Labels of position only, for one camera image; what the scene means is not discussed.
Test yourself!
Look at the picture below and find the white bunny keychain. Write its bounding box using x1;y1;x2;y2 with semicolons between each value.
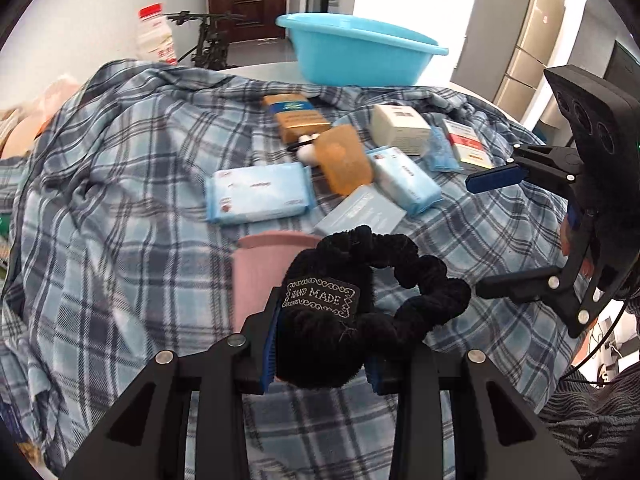
286;132;323;167

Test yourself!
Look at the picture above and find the grey flat box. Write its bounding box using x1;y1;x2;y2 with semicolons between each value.
312;184;407;237

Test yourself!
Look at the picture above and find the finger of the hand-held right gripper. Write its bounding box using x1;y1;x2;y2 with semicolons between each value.
475;230;623;338
465;142;586;196

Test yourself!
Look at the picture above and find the black bicycle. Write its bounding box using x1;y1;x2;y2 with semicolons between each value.
165;10;247;72

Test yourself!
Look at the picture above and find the dark screen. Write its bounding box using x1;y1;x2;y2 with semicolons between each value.
602;40;640;106

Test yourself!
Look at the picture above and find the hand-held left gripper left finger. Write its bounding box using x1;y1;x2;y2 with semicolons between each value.
60;285;283;480

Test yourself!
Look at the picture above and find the amber soap bar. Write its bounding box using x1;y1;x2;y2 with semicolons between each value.
314;125;375;197

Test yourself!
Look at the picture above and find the crumpled plastic bag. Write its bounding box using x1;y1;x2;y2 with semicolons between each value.
0;75;83;161

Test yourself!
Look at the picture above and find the gold cigarette pack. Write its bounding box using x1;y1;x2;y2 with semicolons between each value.
261;92;332;145

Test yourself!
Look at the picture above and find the blue wet wipes pack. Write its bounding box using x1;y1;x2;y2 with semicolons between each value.
365;146;443;217
205;162;317;225

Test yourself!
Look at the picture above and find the light blue tissue pack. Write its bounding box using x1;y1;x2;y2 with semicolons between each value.
425;126;463;172

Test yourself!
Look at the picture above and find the blue plaid shirt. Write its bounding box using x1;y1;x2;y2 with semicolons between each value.
0;57;601;480

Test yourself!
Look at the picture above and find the black scrunchie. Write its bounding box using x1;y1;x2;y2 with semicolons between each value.
275;225;472;390

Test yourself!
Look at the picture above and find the red cap milk bottle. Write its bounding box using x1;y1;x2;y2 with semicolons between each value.
136;2;179;66

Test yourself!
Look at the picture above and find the white barcode box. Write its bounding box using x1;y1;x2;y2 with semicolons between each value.
370;104;432;156

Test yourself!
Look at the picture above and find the person's grey striped clothing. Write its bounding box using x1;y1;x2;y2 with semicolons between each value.
537;360;640;480

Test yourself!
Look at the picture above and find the beige refrigerator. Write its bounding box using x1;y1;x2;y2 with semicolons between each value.
492;0;568;121

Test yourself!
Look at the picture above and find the red white cigarette box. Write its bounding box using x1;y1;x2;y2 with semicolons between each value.
441;117;495;171

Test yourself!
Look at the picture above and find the blue plastic basin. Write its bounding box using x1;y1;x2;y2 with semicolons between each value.
275;13;449;87

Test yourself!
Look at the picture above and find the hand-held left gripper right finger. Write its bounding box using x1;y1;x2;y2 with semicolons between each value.
365;332;583;480

